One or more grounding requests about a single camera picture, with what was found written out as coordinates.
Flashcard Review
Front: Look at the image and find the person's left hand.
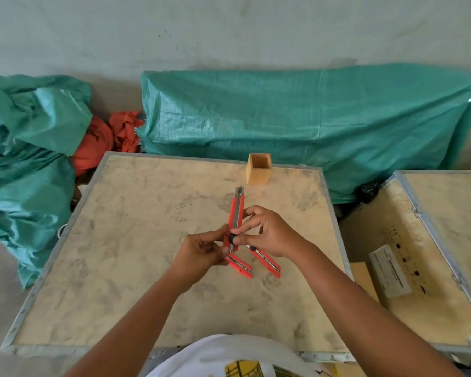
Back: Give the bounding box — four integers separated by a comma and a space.
170, 225, 231, 292

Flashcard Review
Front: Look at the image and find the person's right hand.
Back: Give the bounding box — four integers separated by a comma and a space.
230, 205, 306, 260

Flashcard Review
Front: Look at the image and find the red utility knife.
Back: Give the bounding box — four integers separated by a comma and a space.
248, 246, 282, 279
223, 186, 246, 255
225, 254, 254, 279

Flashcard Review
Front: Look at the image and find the person's right forearm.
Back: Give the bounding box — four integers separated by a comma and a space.
292, 240, 458, 377

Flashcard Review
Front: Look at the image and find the person's left forearm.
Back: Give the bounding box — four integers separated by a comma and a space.
64, 271, 193, 377

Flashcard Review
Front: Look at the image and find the small open wooden box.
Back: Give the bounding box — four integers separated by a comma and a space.
246, 153, 273, 186

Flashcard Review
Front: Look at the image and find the large green tarp bundle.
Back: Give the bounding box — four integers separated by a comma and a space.
137, 63, 471, 204

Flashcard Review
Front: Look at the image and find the black bag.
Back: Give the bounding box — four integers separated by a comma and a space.
357, 180, 382, 204

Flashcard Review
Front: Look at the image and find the person's white shirt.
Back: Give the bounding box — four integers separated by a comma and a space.
145, 334, 319, 377

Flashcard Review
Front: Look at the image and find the brown cardboard piece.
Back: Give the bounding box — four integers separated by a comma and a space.
349, 262, 380, 303

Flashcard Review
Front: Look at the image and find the white paper label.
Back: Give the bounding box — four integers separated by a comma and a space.
368, 244, 413, 299

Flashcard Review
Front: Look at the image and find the orange cloth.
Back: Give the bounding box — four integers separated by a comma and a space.
71, 111, 145, 177

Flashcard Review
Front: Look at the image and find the wooden crate with metal edging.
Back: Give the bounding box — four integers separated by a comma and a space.
339, 170, 471, 366

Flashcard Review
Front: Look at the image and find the crumpled green tarp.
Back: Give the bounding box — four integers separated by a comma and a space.
0, 73, 93, 289

